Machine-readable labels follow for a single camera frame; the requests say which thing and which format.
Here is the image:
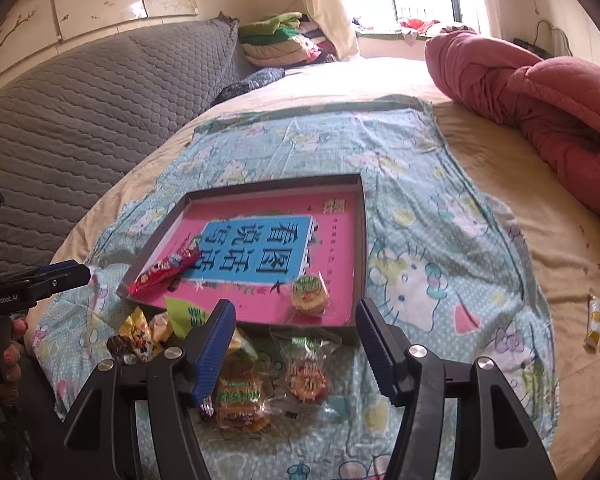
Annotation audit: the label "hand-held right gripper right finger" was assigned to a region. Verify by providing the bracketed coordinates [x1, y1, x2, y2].
[355, 298, 556, 480]

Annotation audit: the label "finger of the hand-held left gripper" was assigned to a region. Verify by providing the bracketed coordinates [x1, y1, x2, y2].
[10, 259, 83, 283]
[27, 264, 92, 306]

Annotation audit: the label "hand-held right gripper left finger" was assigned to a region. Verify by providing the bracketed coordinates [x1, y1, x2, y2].
[62, 299, 237, 480]

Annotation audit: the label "yellow pudding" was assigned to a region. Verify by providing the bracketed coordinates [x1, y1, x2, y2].
[164, 296, 259, 361]

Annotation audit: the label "orange pastry packet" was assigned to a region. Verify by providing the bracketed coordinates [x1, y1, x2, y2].
[211, 360, 277, 435]

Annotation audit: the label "long yellow snack packet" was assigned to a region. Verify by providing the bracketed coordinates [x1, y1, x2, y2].
[117, 306, 173, 362]

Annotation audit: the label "red round snack packet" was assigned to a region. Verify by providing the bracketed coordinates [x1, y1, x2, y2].
[270, 327, 343, 417]

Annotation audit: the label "shallow cardboard box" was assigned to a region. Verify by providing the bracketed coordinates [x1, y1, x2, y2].
[116, 173, 369, 346]

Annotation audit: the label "person's left hand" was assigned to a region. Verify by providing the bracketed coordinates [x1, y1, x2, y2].
[0, 317, 29, 405]

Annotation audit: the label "brown chocolate pie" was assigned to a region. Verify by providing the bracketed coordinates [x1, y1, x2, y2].
[106, 335, 131, 367]

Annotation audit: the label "round cake with green label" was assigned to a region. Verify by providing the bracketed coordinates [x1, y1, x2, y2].
[285, 272, 331, 318]

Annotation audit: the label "red striped candy bar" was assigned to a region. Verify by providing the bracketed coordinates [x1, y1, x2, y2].
[127, 237, 203, 297]

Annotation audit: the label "grey quilted headboard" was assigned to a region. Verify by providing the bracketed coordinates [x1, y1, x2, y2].
[0, 17, 246, 281]

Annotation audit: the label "cat print blanket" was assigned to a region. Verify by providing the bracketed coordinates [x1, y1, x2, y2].
[32, 95, 562, 480]

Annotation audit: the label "beige bed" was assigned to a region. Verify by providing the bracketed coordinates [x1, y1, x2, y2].
[25, 55, 600, 480]

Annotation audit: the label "white and yellow snack packet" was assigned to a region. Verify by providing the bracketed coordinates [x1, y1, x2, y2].
[583, 289, 600, 352]

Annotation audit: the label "dark patterned pillow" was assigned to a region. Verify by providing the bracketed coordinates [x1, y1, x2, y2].
[214, 67, 286, 107]

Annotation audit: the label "red quilted blanket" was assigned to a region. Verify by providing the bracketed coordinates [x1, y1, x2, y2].
[424, 30, 600, 238]

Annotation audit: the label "stack of folded clothes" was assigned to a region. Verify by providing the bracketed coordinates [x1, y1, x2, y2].
[237, 11, 339, 69]

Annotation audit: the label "red clothes on windowsill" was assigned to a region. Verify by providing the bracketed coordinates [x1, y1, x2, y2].
[395, 17, 453, 45]

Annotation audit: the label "cream curtain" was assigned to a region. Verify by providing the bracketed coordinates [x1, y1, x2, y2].
[292, 0, 361, 62]

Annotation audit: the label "white wall cable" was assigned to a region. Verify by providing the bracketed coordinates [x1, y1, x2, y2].
[522, 0, 573, 57]

